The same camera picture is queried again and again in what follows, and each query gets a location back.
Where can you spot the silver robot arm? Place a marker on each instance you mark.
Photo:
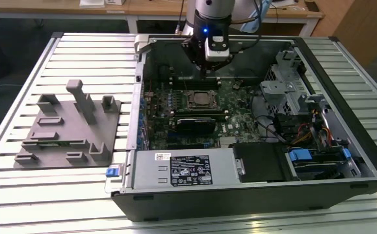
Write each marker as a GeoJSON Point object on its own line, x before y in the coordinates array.
{"type": "Point", "coordinates": [212, 7]}

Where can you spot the CPU socket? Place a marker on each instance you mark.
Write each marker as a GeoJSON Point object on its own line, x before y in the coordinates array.
{"type": "Point", "coordinates": [185, 103]}

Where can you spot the silver coin battery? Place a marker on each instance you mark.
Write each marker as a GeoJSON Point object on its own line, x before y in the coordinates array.
{"type": "Point", "coordinates": [236, 85]}

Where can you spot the white paper box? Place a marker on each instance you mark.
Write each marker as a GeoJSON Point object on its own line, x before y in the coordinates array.
{"type": "Point", "coordinates": [91, 2]}

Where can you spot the silver CPU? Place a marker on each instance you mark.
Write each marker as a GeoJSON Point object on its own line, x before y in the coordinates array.
{"type": "Point", "coordinates": [204, 99]}

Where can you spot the grey parts rack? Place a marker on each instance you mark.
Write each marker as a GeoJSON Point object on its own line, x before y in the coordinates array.
{"type": "Point", "coordinates": [77, 136]}

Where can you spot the black graphics card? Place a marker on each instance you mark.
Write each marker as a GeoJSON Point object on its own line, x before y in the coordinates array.
{"type": "Point", "coordinates": [195, 125]}

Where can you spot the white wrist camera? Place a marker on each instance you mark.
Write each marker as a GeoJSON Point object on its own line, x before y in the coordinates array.
{"type": "Point", "coordinates": [217, 52]}

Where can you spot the long black expansion slot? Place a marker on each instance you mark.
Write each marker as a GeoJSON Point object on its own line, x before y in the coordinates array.
{"type": "Point", "coordinates": [188, 146]}

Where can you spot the metal drive cage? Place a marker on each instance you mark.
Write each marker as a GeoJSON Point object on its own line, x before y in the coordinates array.
{"type": "Point", "coordinates": [273, 97]}

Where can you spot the black PC case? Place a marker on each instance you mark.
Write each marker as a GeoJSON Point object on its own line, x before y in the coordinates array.
{"type": "Point", "coordinates": [208, 207]}

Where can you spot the white-clipped RAM slot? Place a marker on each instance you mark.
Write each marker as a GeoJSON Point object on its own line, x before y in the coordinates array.
{"type": "Point", "coordinates": [196, 83]}
{"type": "Point", "coordinates": [197, 112]}
{"type": "Point", "coordinates": [195, 78]}

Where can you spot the black plastic shroud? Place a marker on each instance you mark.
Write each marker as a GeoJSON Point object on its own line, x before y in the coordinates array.
{"type": "Point", "coordinates": [260, 163]}

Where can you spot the white labelled box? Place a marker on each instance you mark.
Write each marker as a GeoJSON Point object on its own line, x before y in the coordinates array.
{"type": "Point", "coordinates": [115, 1]}

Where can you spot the green RAM stick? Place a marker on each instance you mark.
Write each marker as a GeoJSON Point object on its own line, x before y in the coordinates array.
{"type": "Point", "coordinates": [49, 144]}

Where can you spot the grey power supply unit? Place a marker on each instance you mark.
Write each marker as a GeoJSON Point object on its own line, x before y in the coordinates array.
{"type": "Point", "coordinates": [149, 175]}

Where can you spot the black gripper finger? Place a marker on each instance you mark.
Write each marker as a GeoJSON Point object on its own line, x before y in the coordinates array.
{"type": "Point", "coordinates": [207, 73]}

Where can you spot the blue disk carrier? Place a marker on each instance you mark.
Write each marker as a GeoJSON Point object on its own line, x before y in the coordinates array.
{"type": "Point", "coordinates": [300, 156]}

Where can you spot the metal disk bay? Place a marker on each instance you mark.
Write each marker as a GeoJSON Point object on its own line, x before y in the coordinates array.
{"type": "Point", "coordinates": [354, 170]}

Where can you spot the green motherboard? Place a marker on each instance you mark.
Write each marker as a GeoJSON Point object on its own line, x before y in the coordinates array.
{"type": "Point", "coordinates": [240, 122]}

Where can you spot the black phone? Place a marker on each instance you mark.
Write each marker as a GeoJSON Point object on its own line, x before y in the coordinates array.
{"type": "Point", "coordinates": [312, 6]}

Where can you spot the blue case latch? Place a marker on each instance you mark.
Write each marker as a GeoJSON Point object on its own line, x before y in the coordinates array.
{"type": "Point", "coordinates": [111, 171]}

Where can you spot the blue plastic clip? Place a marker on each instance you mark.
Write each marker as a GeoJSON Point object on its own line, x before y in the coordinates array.
{"type": "Point", "coordinates": [345, 153]}

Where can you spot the wooden cabinet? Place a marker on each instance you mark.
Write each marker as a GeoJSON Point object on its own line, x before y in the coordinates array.
{"type": "Point", "coordinates": [364, 24]}

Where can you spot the silver finned heat sink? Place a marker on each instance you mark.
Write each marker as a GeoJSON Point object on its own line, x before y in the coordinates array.
{"type": "Point", "coordinates": [228, 141]}

